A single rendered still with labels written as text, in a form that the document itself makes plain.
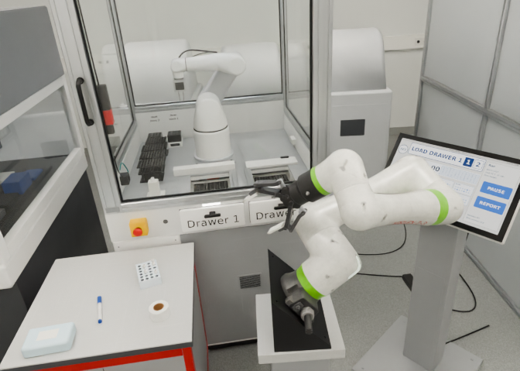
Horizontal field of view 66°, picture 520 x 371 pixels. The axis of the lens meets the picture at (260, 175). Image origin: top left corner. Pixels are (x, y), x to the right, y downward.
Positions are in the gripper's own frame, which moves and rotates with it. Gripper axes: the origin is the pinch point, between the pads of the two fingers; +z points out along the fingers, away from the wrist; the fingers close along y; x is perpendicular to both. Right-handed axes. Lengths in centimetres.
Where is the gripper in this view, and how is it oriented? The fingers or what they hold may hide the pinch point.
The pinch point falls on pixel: (259, 214)
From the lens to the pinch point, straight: 134.5
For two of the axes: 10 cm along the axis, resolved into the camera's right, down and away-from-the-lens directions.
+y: -6.1, -7.8, -1.5
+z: -7.0, 4.4, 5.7
